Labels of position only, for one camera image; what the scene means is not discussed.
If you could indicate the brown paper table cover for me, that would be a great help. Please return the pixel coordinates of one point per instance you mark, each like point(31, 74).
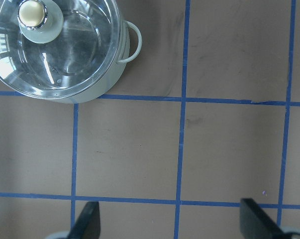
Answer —
point(207, 114)

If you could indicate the white metal cooking pot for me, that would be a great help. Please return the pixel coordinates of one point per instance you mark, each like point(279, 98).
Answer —
point(81, 64)

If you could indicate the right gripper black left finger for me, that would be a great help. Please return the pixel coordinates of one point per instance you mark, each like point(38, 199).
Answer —
point(87, 226)

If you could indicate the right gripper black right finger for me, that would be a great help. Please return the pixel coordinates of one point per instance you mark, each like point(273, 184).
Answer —
point(256, 224)

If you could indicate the glass pot lid with knob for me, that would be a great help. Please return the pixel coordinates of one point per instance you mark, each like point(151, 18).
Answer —
point(57, 12)

